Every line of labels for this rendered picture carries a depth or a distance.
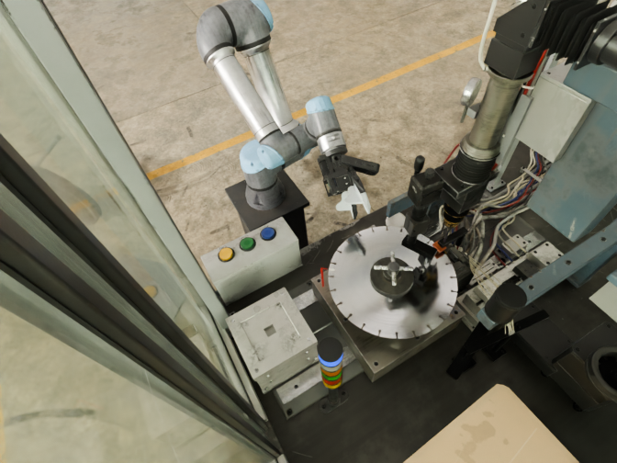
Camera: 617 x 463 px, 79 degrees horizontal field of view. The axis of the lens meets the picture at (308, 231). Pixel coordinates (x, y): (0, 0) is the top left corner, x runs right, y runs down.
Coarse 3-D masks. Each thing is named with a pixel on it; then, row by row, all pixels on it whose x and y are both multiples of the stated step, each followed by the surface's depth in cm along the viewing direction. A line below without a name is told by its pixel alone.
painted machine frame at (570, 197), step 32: (608, 96) 51; (608, 128) 55; (576, 160) 62; (608, 160) 57; (544, 192) 70; (576, 192) 64; (608, 192) 59; (576, 224) 67; (576, 256) 87; (608, 256) 100; (512, 288) 75; (544, 288) 83; (608, 288) 58; (480, 320) 83
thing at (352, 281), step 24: (360, 240) 105; (384, 240) 105; (336, 264) 101; (360, 264) 101; (408, 264) 100; (432, 264) 99; (336, 288) 97; (360, 288) 96; (432, 288) 95; (456, 288) 94; (360, 312) 93; (384, 312) 92; (408, 312) 92; (432, 312) 91; (384, 336) 89; (408, 336) 88
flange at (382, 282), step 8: (376, 264) 99; (384, 264) 99; (400, 264) 99; (376, 272) 98; (384, 272) 96; (400, 272) 96; (408, 272) 97; (376, 280) 96; (384, 280) 96; (400, 280) 96; (408, 280) 96; (376, 288) 95; (384, 288) 95; (392, 288) 95; (400, 288) 94; (408, 288) 94
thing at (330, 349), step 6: (324, 342) 68; (330, 342) 68; (336, 342) 68; (318, 348) 67; (324, 348) 67; (330, 348) 67; (336, 348) 67; (324, 354) 66; (330, 354) 66; (336, 354) 66; (324, 360) 66; (330, 360) 66; (336, 360) 66; (330, 366) 67
